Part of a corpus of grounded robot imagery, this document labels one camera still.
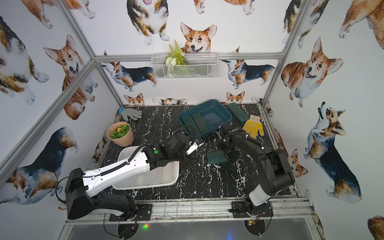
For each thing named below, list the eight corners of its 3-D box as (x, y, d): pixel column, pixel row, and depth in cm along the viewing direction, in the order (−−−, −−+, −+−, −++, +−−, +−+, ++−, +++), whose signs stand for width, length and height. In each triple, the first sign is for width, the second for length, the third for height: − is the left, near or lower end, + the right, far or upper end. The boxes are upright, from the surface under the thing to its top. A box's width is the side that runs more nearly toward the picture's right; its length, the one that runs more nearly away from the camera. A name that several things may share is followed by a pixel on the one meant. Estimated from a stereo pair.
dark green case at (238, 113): (241, 124, 111) (242, 122, 109) (226, 106, 123) (227, 104, 121) (249, 121, 113) (250, 118, 111) (233, 103, 125) (234, 101, 123)
